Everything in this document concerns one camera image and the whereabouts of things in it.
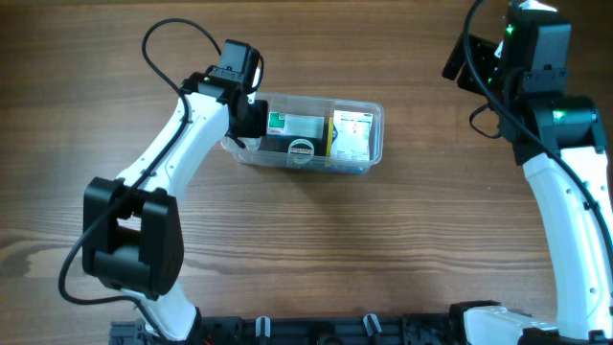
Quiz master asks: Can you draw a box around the blue VapoDrops box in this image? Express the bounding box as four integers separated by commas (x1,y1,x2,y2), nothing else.
324,114,373,173

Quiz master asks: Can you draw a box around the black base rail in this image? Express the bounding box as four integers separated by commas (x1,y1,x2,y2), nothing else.
108,313,461,345

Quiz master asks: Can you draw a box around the white green medicine box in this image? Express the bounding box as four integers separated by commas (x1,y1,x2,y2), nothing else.
266,112,325,139

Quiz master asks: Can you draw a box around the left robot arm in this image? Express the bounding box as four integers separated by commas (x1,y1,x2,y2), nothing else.
81,40,268,344

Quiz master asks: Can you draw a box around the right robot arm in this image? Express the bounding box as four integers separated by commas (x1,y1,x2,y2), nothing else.
442,1,612,344

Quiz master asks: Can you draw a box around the green Zam-Buk ointment box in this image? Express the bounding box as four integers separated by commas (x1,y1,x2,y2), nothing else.
287,138,315,165

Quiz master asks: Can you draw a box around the clear plastic container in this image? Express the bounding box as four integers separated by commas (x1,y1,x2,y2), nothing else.
221,93,385,174

